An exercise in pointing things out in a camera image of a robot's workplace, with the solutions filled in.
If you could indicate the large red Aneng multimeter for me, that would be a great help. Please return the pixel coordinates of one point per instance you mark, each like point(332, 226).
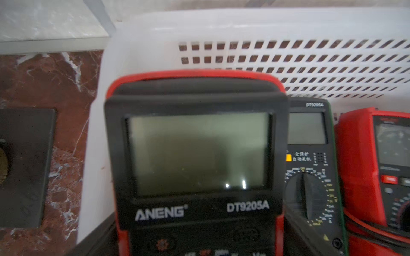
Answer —
point(198, 162)

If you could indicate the dark green multimeter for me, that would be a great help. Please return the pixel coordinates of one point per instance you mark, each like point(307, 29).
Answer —
point(314, 220)

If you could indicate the small red multimeter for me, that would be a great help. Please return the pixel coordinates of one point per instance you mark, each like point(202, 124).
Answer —
point(373, 151)

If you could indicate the white plastic perforated basket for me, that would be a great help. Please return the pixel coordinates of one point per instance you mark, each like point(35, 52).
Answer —
point(354, 57)

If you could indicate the pink cherry blossom tree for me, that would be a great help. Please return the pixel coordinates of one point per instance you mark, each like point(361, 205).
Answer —
point(27, 141)

